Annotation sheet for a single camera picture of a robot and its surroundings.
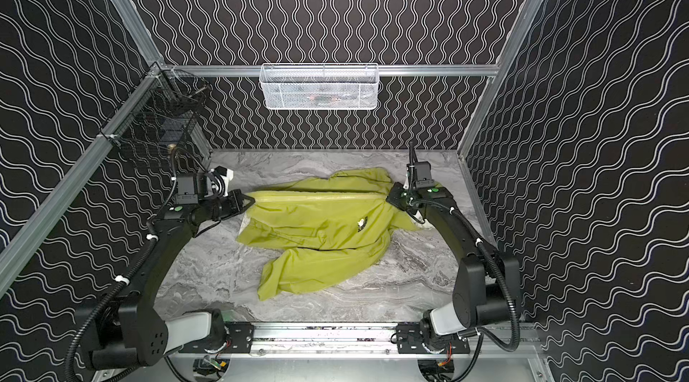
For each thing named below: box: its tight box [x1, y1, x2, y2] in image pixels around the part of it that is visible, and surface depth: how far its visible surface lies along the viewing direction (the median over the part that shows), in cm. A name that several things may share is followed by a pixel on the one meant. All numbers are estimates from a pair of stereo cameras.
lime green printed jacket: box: [235, 168, 421, 301], surface depth 90 cm
